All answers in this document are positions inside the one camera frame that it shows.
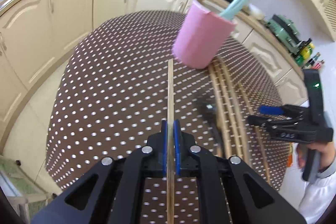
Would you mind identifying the person's right hand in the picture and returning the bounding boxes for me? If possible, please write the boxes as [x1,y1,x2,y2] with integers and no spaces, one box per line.
[296,141,335,170]

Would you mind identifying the red label bottle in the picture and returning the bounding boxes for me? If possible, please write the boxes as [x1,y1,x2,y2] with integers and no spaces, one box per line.
[311,60,325,70]

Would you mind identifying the dark sauce bottle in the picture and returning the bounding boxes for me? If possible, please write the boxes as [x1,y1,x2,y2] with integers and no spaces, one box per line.
[304,52,321,69]

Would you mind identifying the dark oil bottle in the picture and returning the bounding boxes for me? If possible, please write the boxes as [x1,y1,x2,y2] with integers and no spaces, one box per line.
[294,38,313,61]

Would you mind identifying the yellow green bottle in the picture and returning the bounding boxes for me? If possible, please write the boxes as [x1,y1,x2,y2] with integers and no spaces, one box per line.
[295,43,314,67]

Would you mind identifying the green electric grill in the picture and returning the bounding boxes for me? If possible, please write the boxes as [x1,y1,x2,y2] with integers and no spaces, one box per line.
[266,14,301,55]

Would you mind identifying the white bowl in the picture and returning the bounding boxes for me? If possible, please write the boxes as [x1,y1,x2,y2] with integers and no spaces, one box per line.
[248,3,265,20]

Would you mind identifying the brown polka dot tablecloth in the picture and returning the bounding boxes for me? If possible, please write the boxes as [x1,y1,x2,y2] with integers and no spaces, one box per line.
[45,9,292,224]

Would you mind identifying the pink utensil holder cup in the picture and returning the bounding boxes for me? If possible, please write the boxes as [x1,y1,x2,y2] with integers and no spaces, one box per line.
[172,0,236,69]

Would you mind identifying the lower cabinets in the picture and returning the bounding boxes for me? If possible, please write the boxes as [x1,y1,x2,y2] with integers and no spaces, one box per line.
[1,0,193,145]

